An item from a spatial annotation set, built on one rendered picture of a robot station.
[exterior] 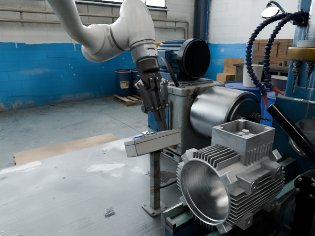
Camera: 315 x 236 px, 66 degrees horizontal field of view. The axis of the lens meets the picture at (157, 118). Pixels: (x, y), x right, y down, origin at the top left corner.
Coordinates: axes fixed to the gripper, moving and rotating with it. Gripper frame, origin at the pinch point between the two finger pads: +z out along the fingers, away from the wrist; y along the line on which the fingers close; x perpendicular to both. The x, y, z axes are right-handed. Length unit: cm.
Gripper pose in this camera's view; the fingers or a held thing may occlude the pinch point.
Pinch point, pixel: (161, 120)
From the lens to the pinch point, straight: 81.4
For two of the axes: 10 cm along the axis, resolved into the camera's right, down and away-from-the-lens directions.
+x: -5.4, 1.6, 8.2
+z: 2.4, 9.7, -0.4
